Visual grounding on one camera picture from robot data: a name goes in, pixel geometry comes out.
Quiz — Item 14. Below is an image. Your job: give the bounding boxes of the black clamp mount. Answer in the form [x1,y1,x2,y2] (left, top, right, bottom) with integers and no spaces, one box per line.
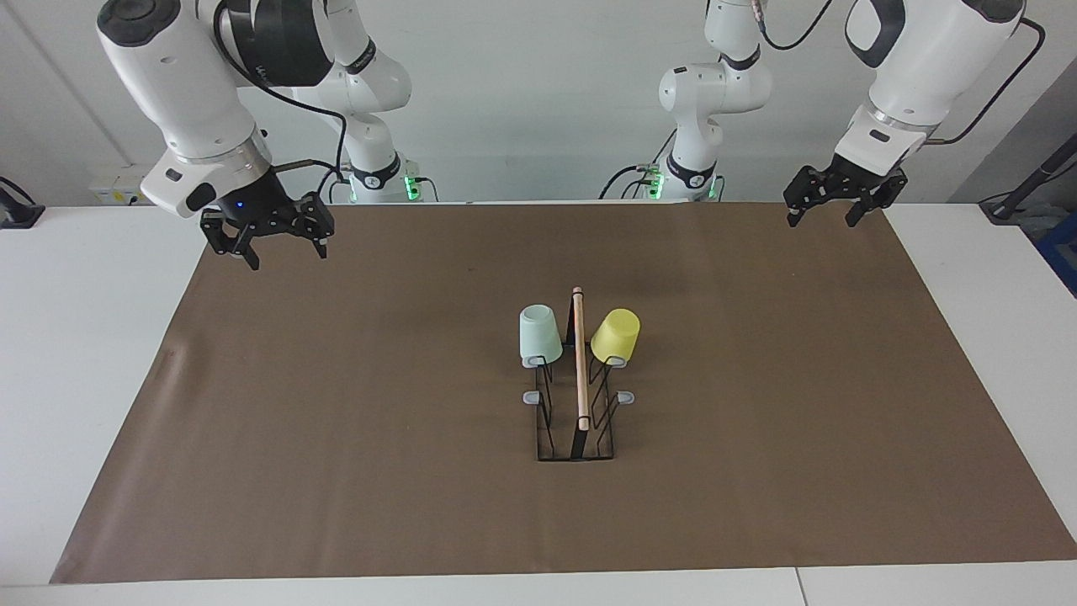
[0,177,45,230]

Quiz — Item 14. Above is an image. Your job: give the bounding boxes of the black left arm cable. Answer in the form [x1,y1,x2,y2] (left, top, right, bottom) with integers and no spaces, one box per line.
[924,15,1049,146]

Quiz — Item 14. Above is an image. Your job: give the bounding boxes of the green plastic cup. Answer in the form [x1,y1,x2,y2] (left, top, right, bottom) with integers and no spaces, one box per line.
[517,305,564,369]

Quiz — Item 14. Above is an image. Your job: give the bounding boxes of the blue crate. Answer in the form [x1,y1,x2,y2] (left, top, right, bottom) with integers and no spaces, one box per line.
[1035,210,1077,295]

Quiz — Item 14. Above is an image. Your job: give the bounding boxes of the black right arm base cables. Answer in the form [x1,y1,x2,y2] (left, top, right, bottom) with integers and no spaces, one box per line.
[315,164,354,203]

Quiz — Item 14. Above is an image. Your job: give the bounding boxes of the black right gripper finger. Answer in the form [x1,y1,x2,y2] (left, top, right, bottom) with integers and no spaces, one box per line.
[293,192,336,259]
[199,209,262,272]

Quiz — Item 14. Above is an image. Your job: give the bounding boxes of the brown paper mat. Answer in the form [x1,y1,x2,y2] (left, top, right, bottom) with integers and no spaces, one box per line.
[49,202,1077,584]

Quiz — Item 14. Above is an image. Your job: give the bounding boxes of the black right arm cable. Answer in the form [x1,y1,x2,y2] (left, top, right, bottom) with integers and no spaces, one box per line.
[213,0,351,183]

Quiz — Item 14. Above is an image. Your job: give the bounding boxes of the black left arm base cables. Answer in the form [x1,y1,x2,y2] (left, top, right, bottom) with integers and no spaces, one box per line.
[599,126,676,200]

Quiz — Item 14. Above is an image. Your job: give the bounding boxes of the black arm base cables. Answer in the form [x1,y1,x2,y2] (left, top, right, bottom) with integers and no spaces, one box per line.
[599,126,676,200]
[315,164,354,203]

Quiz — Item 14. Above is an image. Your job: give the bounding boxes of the white wall socket box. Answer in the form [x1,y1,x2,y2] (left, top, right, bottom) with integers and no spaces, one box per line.
[88,164,182,205]

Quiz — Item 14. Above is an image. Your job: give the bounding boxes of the black wire cup rack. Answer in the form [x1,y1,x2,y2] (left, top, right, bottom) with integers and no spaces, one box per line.
[522,286,636,462]

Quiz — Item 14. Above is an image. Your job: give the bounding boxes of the yellow plastic cup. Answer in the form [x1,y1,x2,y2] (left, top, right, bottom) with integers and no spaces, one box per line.
[590,308,641,369]

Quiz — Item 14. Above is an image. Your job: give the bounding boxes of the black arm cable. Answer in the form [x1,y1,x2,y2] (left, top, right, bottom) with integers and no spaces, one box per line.
[924,15,1049,146]
[213,0,351,183]

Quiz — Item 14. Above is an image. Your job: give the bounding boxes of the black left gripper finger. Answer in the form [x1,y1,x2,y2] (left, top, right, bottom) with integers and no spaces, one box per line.
[845,172,909,229]
[783,165,830,229]

